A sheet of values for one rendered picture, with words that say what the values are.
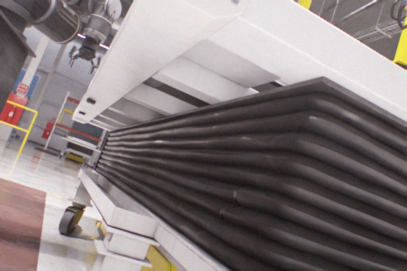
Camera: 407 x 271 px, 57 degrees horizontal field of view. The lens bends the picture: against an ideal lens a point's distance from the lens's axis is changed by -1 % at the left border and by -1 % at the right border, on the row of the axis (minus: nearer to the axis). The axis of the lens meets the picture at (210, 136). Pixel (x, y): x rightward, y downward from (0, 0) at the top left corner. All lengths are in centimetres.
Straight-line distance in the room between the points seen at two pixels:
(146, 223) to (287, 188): 55
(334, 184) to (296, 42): 24
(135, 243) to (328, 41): 73
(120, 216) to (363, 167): 64
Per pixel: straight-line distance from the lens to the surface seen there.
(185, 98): 145
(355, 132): 67
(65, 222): 260
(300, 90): 69
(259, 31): 56
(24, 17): 197
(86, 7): 203
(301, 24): 59
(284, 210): 62
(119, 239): 107
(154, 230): 109
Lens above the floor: 53
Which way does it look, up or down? 9 degrees up
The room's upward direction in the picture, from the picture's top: 20 degrees clockwise
